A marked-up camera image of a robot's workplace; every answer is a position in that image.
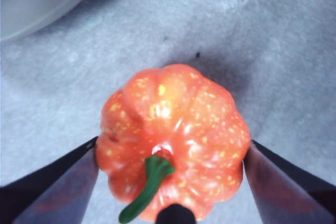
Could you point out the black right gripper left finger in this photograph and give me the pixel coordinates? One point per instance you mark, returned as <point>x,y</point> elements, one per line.
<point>60,192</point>

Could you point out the small orange pumpkin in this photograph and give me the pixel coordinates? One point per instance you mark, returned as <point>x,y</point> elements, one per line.
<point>178,119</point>

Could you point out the pale green electric cooking pot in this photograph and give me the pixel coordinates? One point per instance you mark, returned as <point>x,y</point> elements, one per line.
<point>34,1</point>

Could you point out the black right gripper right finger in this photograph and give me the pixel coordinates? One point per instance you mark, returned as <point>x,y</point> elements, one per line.
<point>283,192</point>

